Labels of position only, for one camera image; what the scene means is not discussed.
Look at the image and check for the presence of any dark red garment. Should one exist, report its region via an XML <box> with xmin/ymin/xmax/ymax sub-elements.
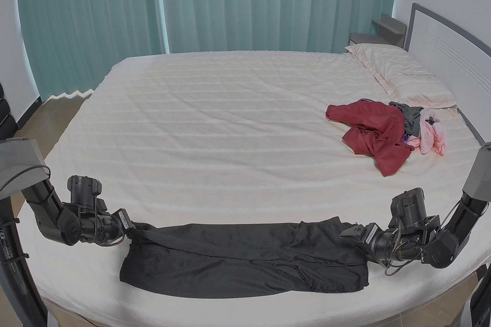
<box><xmin>326</xmin><ymin>100</ymin><xmax>414</xmax><ymax>177</ymax></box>

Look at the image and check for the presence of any black cable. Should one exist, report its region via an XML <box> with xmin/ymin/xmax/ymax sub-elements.
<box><xmin>383</xmin><ymin>256</ymin><xmax>413</xmax><ymax>277</ymax></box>

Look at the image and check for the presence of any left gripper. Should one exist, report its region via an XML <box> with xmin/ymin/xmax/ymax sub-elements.
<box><xmin>104</xmin><ymin>208</ymin><xmax>136</xmax><ymax>243</ymax></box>

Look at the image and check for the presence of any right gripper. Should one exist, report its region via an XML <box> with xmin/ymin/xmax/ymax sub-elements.
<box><xmin>339</xmin><ymin>223</ymin><xmax>397</xmax><ymax>265</ymax></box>

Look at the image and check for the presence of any grey garment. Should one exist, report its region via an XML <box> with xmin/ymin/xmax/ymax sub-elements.
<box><xmin>388</xmin><ymin>101</ymin><xmax>424</xmax><ymax>136</ymax></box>

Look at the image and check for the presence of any bed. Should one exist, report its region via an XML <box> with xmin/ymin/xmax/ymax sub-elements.
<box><xmin>15</xmin><ymin>3</ymin><xmax>491</xmax><ymax>324</ymax></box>

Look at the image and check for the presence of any black garment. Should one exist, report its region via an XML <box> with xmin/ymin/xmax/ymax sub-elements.
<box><xmin>120</xmin><ymin>216</ymin><xmax>370</xmax><ymax>298</ymax></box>

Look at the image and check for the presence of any cream pillow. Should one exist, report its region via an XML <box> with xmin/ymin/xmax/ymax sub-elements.
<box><xmin>344</xmin><ymin>43</ymin><xmax>457</xmax><ymax>109</ymax></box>

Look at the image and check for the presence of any pink garment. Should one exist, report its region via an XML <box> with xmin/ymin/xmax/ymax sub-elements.
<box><xmin>407</xmin><ymin>108</ymin><xmax>447</xmax><ymax>156</ymax></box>

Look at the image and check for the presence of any black chest of drawers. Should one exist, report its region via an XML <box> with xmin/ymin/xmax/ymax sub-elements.
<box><xmin>0</xmin><ymin>82</ymin><xmax>18</xmax><ymax>136</ymax></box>

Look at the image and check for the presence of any grey bedside table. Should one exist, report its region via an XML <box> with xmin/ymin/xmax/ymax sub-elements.
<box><xmin>349</xmin><ymin>13</ymin><xmax>406</xmax><ymax>48</ymax></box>

